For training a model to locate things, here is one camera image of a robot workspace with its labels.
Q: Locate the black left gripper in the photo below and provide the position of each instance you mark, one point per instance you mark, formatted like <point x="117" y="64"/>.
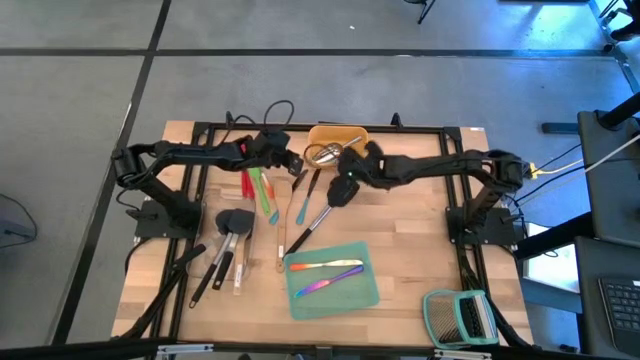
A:
<point x="270" y="150"/>

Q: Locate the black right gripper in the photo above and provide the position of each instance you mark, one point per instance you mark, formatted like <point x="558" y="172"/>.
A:
<point x="362" y="167"/>

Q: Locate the metal scoop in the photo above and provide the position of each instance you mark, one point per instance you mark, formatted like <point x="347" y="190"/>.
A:
<point x="327" y="154"/>

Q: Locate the red silicone spatula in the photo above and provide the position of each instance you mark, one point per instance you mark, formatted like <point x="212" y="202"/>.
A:
<point x="247" y="187"/>

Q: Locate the clear plastic tray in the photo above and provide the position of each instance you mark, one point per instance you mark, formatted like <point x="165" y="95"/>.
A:
<point x="250" y="247"/>

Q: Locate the rainbow metal knife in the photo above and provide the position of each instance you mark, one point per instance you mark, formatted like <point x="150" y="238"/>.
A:
<point x="325" y="283"/>

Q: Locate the teal plastic bin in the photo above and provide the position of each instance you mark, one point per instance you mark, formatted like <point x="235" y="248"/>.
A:
<point x="340" y="300"/>

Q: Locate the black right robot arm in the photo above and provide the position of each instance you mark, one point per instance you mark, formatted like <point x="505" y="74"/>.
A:
<point x="435" y="167"/>

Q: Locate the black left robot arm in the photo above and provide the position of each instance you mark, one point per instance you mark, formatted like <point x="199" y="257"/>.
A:
<point x="200" y="152"/>

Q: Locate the green silicone spatula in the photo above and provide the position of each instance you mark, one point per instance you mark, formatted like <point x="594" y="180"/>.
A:
<point x="257" y="182"/>

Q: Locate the orange plastic bin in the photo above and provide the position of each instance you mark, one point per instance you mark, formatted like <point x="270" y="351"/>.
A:
<point x="330" y="132"/>

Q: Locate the green dish rack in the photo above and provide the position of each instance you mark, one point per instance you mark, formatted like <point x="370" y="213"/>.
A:
<point x="445" y="320"/>

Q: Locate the dark floor foot bar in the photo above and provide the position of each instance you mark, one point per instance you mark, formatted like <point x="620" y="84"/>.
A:
<point x="560" y="128"/>

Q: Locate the black desk beam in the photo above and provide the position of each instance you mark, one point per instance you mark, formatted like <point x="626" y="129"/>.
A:
<point x="555" y="235"/>

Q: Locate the dark grey side table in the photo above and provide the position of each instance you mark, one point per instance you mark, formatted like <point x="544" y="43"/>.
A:
<point x="615" y="200"/>

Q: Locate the black pole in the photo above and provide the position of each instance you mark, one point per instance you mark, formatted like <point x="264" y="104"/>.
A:
<point x="620" y="112"/>

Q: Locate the dark grey desk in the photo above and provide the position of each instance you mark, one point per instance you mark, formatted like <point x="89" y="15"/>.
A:
<point x="587" y="310"/>

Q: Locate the black laptop keyboard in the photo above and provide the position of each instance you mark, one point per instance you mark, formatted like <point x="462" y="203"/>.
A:
<point x="622" y="305"/>

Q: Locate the silver frame bracket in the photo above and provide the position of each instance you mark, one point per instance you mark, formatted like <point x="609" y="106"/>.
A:
<point x="462" y="354"/>
<point x="185" y="349"/>

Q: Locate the black frame crossbeam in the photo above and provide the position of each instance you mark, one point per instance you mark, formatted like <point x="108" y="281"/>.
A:
<point x="75" y="350"/>

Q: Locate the grey metal floor rail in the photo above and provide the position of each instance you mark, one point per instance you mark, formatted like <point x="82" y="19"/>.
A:
<point x="625" y="62"/>

